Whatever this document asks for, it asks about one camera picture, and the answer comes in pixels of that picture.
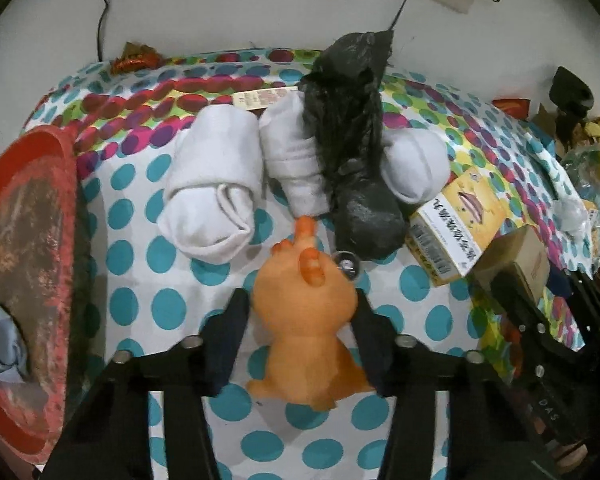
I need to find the black plastic bag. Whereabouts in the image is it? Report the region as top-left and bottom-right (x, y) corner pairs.
(297, 30), (406, 261)

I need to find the person's right hand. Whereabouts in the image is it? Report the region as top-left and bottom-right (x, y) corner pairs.
(554, 442), (591, 467)

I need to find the red packet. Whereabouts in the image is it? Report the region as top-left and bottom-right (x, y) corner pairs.
(495, 97), (528, 118)

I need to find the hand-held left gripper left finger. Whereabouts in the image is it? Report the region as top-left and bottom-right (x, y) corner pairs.
(45, 287), (253, 480)

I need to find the round red tray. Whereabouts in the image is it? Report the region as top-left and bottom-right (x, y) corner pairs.
(0, 125), (93, 466)

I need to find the beige cardboard box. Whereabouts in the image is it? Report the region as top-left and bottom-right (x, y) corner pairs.
(472, 227), (551, 306)

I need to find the small white crumpled cloth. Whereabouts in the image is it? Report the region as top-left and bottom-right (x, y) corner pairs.
(550, 197), (588, 238)

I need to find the blue-grey rolled sock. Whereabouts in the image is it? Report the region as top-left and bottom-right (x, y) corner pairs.
(0, 300), (31, 386)

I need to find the orange rubber animal toy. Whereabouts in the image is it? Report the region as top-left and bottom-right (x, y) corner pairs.
(245, 215), (376, 413)

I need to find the black charger cable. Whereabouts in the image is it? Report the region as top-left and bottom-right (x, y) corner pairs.
(387, 0), (423, 31)

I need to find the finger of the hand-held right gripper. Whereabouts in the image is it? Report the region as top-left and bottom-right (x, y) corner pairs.
(570, 267), (600, 348)
(489, 272), (541, 341)

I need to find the small labelled flat box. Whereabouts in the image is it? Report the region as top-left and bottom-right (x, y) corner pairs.
(232, 87), (301, 111)

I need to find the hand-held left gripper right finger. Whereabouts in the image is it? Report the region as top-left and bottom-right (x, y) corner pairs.
(350, 287), (546, 480)

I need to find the red foil snack wrapper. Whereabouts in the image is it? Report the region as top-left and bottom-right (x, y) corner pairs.
(111, 42), (161, 76)

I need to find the black wall cable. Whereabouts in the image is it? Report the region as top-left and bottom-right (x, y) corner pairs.
(95, 0), (111, 63)

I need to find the yellow cardboard box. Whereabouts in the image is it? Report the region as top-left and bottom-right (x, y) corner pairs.
(409, 167), (508, 288)

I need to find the large white sock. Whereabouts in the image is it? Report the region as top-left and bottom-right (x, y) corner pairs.
(159, 105), (266, 263)

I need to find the clear plastic bag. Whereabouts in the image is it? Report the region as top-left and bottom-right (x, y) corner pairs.
(562, 147), (600, 216)

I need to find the polka dot tablecloth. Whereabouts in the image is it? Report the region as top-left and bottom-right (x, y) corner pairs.
(22, 47), (600, 480)

